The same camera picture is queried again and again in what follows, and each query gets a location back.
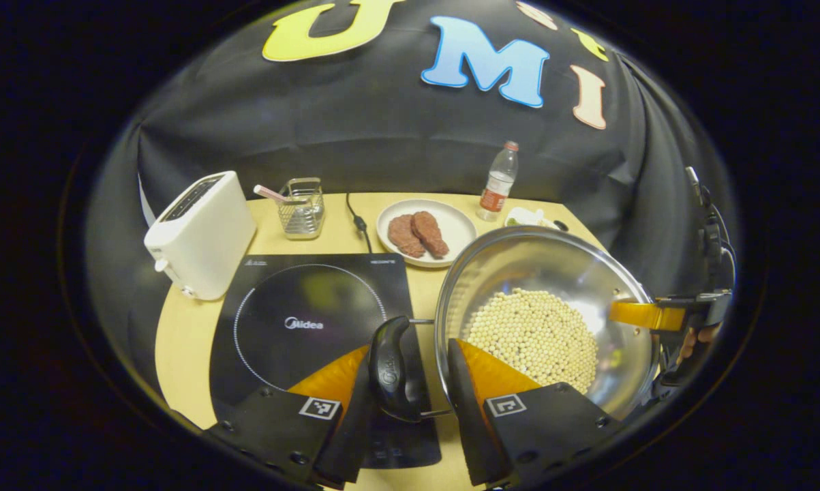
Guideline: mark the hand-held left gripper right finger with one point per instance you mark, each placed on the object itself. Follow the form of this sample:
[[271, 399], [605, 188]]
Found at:
[[463, 409]]

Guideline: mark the white divided dish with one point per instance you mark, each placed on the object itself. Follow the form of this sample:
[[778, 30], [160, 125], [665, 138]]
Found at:
[[529, 217]]

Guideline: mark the white round plate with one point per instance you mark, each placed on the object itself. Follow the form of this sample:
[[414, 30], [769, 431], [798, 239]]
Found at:
[[459, 228]]

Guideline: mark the pink straw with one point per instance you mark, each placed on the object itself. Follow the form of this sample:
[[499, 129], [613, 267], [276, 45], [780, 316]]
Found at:
[[268, 192]]

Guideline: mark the clear plastic water bottle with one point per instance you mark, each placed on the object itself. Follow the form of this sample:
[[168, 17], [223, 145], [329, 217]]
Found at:
[[498, 187]]

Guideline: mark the brown meat patty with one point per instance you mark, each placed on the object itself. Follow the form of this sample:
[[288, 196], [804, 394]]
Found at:
[[403, 235], [431, 233]]

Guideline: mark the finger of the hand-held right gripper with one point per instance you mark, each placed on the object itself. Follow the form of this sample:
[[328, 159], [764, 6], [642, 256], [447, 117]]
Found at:
[[645, 315]]

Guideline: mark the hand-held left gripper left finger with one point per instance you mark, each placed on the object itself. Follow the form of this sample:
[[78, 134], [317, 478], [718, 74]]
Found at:
[[355, 423]]

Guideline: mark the stainless steel pot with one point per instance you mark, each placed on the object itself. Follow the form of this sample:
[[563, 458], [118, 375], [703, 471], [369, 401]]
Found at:
[[553, 266]]

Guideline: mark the white toaster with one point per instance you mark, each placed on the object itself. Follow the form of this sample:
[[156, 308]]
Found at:
[[205, 239]]

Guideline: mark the heap of yellow soybeans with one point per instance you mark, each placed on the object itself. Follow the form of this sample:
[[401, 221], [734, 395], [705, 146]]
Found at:
[[532, 334]]

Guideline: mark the black induction cooktop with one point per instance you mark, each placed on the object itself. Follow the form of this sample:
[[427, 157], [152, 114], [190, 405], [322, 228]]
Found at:
[[300, 293]]

